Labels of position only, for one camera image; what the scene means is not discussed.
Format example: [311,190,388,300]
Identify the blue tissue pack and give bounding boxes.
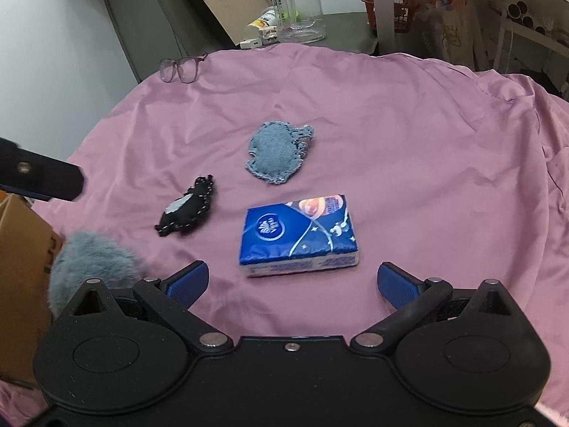
[239,194,360,279]

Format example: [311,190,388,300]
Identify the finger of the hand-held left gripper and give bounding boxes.
[0,137,85,202]

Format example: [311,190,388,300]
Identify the clear plastic water jug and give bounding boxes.
[265,0,326,44]

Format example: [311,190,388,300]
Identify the dark low platform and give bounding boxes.
[260,11,381,58]

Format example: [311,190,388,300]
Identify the beige printed tote bag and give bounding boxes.
[415,0,490,72]

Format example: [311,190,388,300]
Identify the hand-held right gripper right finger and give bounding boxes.
[350,262,522,357]

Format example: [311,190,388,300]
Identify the purple-framed eyeglasses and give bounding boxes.
[159,52,209,85]

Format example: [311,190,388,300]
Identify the brown cardboard box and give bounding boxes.
[0,190,65,389]

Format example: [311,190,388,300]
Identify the red plastic basket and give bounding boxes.
[360,0,421,34]

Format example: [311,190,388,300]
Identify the yellow-label small bottle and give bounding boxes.
[244,6,278,41]

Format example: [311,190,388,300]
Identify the pink bed blanket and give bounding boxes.
[0,41,569,427]

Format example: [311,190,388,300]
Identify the white desk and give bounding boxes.
[367,0,569,58]

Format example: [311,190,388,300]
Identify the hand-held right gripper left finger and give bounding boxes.
[67,261,234,357]

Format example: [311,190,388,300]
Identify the grey fluffy plush toy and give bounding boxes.
[48,231,144,321]

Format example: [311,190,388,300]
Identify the black felt soft toy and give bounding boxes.
[154,175,218,238]

